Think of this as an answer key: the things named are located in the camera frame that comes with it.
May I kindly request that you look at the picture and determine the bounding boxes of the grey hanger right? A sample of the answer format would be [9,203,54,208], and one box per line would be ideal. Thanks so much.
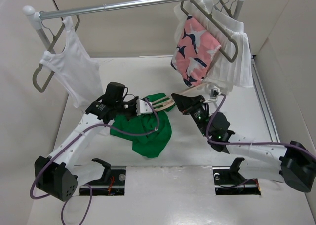
[180,0,239,63]

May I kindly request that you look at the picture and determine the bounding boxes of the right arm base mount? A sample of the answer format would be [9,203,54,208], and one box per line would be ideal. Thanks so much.
[212,158,261,196]

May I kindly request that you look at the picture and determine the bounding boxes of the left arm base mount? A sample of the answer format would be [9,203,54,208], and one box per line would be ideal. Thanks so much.
[73,158,126,196]

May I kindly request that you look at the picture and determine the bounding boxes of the beige wooden hanger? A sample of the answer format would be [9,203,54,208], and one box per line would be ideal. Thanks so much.
[152,82,210,112]

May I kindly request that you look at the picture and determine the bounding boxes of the grey hanger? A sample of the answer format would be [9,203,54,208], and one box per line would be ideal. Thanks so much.
[32,15,80,93]
[180,0,239,63]

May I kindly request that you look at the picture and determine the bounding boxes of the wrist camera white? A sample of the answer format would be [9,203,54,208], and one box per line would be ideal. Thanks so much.
[136,99,153,116]
[204,87,221,103]

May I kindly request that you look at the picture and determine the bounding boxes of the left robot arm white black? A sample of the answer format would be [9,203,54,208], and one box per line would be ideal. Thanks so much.
[30,82,139,202]

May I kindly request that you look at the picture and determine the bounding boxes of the aluminium frame rail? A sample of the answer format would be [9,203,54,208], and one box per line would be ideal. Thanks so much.
[251,56,279,142]

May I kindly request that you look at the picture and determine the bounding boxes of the white tank top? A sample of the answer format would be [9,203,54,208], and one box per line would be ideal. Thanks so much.
[40,17,109,112]

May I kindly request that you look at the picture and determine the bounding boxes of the white pleated skirt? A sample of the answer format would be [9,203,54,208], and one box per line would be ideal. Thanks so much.
[174,0,253,94]

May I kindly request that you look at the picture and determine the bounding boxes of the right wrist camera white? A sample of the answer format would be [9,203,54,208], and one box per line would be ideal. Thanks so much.
[204,87,221,103]

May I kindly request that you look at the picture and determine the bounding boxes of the silver clothes rail bar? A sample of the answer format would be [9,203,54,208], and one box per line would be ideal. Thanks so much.
[39,0,241,21]

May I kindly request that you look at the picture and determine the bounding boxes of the right white rack post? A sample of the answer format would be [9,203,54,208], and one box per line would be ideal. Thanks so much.
[233,0,245,20]

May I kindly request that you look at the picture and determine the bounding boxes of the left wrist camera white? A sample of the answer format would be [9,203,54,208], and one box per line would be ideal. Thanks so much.
[136,99,153,116]

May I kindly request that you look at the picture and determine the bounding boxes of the grey hanger left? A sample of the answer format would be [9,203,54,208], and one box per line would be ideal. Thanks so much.
[32,15,80,93]

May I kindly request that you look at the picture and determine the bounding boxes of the pink patterned shorts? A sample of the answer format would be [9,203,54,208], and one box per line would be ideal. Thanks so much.
[171,15,222,87]

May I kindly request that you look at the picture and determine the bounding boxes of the white rack post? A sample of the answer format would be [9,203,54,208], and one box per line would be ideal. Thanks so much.
[22,5,51,49]
[233,0,245,20]

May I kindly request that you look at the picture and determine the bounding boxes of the left white rack post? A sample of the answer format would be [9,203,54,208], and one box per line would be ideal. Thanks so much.
[22,5,51,49]

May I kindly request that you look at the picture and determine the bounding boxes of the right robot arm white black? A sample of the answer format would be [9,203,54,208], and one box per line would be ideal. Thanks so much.
[171,93,316,193]

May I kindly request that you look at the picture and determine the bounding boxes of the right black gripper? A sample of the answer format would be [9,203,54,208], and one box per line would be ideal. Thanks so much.
[171,94,210,137]

